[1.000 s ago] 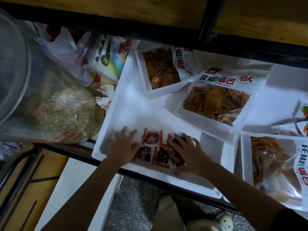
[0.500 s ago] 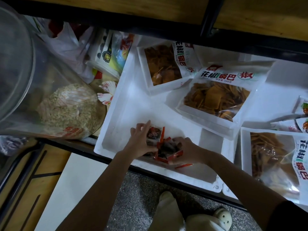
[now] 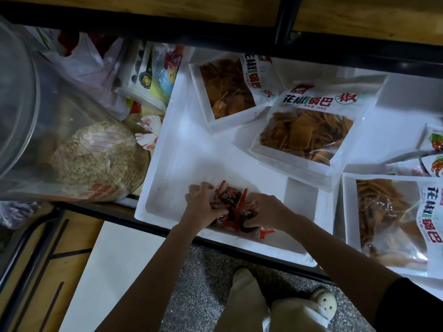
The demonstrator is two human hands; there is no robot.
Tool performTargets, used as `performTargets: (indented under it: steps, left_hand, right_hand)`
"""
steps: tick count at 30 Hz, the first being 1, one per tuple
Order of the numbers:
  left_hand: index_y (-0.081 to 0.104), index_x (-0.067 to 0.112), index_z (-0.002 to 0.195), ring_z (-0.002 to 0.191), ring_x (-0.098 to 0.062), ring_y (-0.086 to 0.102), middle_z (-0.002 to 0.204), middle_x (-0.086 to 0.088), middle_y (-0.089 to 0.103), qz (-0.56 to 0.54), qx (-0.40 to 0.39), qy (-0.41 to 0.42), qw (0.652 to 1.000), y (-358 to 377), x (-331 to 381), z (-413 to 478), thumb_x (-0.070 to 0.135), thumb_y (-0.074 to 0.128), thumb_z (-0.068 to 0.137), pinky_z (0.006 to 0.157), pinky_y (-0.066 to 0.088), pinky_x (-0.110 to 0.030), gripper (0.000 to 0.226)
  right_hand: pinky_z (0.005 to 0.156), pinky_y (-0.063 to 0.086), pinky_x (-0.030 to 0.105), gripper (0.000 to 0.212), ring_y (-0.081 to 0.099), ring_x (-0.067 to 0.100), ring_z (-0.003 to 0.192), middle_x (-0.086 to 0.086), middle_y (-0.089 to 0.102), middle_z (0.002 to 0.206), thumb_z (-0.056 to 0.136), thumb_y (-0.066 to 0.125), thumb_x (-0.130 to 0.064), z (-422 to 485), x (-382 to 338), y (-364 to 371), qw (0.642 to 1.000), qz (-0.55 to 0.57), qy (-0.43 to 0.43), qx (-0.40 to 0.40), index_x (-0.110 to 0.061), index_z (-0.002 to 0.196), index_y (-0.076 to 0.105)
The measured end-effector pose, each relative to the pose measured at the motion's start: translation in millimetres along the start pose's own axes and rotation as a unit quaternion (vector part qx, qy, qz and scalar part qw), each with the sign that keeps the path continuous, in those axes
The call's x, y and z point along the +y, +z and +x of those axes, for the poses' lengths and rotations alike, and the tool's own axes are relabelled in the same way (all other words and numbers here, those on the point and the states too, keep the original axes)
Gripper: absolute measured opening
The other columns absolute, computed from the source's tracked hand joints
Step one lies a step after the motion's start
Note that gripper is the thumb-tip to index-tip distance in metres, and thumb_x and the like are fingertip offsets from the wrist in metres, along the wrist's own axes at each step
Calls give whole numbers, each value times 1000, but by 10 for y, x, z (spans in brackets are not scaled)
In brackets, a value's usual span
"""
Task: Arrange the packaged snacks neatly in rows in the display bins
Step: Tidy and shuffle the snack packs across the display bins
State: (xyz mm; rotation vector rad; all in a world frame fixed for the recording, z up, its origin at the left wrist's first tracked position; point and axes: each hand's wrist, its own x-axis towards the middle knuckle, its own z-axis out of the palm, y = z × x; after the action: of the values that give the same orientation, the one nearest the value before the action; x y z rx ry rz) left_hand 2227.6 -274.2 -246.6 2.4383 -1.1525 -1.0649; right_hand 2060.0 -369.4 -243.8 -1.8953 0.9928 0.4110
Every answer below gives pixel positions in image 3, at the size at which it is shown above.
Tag person's left white shoe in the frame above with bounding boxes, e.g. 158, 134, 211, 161
232, 267, 258, 284

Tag white red-edged paper cup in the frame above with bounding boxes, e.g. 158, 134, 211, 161
135, 114, 163, 133
133, 131, 160, 151

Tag person's white shoe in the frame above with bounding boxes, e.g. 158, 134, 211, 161
232, 267, 258, 284
308, 287, 339, 321

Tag person's beige trousers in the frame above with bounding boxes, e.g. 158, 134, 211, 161
213, 273, 333, 332

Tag pile of orange-ended dark packets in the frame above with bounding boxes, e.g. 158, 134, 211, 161
208, 179, 276, 241

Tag person's left forearm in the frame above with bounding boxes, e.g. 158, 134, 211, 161
97, 221, 222, 332

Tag white bag of orange crisps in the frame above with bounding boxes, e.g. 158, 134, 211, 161
188, 53, 285, 133
341, 172, 443, 279
248, 74, 389, 193

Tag pile of white printed packets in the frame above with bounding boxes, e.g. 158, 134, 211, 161
384, 124, 443, 178

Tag clear plastic jar with grain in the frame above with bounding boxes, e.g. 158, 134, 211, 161
0, 17, 152, 203

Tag person's right hand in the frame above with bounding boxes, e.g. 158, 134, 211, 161
239, 192, 300, 236

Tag person's left hand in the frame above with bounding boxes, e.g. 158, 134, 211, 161
179, 181, 229, 236

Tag white plastic bag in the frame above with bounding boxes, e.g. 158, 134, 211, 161
38, 27, 129, 122

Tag black metal guard rail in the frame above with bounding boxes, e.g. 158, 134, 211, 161
0, 0, 443, 80

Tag person's right white shoe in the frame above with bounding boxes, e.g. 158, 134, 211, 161
308, 287, 339, 321

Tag white foam slab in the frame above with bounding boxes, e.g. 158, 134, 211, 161
59, 219, 168, 332

